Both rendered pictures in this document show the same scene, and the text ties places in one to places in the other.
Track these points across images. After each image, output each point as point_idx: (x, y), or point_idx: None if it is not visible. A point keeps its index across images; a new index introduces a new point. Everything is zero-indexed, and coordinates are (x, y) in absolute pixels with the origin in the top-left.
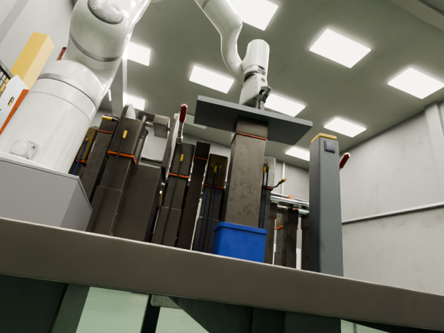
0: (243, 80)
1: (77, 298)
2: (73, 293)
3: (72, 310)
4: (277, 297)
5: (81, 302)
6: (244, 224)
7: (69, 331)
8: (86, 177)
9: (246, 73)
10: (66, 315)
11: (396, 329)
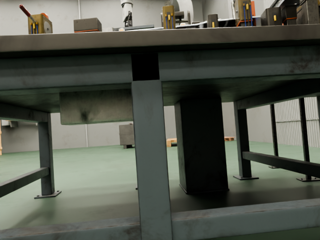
0: (131, 3)
1: (176, 107)
2: (175, 106)
3: (176, 110)
4: None
5: (178, 109)
6: None
7: (178, 115)
8: None
9: (132, 5)
10: (175, 110)
11: (24, 116)
